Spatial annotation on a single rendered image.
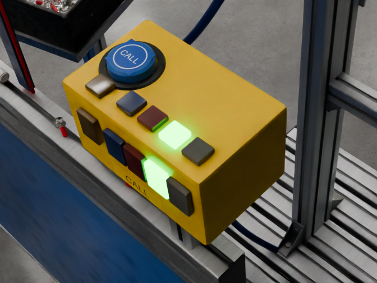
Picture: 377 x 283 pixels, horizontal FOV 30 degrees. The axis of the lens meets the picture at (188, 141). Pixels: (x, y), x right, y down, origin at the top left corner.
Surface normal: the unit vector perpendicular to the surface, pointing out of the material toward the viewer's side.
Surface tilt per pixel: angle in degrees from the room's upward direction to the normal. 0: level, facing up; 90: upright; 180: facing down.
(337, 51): 90
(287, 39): 0
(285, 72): 0
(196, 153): 0
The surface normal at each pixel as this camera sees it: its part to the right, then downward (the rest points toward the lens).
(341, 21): 0.71, 0.51
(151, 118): -0.08, -0.62
